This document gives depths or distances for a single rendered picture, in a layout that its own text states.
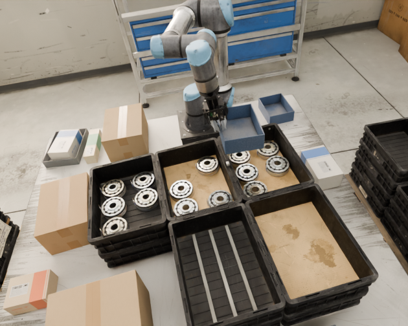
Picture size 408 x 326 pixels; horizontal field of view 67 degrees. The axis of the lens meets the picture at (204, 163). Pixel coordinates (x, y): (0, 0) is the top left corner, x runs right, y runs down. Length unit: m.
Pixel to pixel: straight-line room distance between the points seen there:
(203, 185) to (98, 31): 2.96
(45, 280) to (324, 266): 1.06
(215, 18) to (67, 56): 3.01
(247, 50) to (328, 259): 2.46
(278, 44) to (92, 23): 2.07
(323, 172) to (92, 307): 1.09
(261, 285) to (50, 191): 1.02
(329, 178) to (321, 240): 0.37
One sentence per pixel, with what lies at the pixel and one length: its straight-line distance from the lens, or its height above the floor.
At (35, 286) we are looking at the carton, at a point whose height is 0.78.
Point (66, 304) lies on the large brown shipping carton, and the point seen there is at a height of 0.90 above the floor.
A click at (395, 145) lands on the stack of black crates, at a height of 0.49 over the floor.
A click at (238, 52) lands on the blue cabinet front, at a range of 3.27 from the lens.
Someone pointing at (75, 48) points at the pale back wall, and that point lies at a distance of 4.18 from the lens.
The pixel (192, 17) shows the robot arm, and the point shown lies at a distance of 1.41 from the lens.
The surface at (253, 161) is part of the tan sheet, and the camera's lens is 1.48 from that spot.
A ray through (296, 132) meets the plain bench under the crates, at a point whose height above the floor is 0.70.
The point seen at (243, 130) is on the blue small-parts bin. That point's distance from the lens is 1.27.
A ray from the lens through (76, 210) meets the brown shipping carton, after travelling 1.46.
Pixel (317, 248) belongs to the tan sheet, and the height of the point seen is 0.83.
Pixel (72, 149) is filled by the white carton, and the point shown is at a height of 0.76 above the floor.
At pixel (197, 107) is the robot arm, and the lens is 1.63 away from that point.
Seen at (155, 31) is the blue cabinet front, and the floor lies 0.76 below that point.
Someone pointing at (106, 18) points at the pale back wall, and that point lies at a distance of 3.98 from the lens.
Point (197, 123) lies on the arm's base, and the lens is 1.69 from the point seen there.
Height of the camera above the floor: 1.89
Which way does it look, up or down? 46 degrees down
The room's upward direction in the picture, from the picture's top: 9 degrees counter-clockwise
